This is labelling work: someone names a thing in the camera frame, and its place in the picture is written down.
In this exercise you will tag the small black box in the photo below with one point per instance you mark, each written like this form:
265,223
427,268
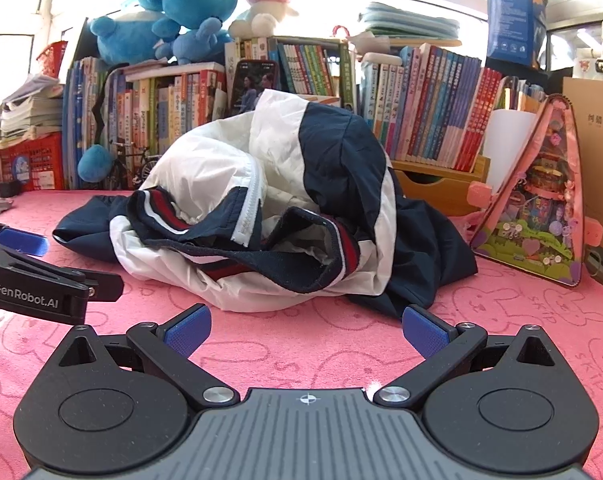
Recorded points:
9,189

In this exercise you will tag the red plastic basket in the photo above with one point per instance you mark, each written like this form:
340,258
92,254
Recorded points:
53,60

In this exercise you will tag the black smartphone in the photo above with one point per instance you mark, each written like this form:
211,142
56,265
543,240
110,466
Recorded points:
254,85

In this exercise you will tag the wooden drawer organiser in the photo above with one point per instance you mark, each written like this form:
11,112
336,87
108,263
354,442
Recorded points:
431,190

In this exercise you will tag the row of red blue-spined books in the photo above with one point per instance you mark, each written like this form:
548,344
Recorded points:
446,105

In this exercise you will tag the row of thin blue books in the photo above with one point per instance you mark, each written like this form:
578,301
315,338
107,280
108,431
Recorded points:
81,120

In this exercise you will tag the row of thick colourful books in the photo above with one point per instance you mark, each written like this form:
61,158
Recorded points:
171,110

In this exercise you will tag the navy and white jacket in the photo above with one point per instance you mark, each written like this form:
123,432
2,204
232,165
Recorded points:
331,150

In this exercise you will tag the blue carton box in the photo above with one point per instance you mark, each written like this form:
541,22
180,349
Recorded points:
511,20

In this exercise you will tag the blue white whale plush toy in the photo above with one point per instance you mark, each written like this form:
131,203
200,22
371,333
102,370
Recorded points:
126,35

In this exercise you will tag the white box with metal clip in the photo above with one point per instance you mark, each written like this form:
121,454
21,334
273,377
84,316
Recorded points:
591,67

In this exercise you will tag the row of pale blue books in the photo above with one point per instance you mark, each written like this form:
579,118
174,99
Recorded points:
381,95

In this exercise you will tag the pink triangular toy pack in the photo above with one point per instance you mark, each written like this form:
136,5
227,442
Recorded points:
541,210

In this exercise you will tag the white paper sheet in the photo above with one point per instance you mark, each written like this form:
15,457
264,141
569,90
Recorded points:
506,145

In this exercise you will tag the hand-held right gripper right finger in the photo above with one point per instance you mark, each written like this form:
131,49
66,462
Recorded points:
424,332

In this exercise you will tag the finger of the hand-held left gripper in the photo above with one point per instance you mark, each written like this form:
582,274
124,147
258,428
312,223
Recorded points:
26,243
103,287

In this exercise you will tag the stack of paper workbooks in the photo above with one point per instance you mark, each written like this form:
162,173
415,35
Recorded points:
31,110

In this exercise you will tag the row of green-spined books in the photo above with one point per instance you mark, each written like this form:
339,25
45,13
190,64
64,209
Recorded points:
306,67

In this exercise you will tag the black model bicycle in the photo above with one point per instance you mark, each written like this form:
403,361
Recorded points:
131,165

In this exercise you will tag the brown cardboard box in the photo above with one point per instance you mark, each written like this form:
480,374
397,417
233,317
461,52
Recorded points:
596,135

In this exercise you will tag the stack of pale blue folders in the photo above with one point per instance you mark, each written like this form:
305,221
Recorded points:
406,22

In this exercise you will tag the red white candy cane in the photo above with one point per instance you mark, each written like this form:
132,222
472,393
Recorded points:
342,30

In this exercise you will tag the red plastic crate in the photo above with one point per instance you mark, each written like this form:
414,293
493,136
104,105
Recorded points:
31,165

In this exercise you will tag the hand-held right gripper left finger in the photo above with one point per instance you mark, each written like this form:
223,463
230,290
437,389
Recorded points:
189,332

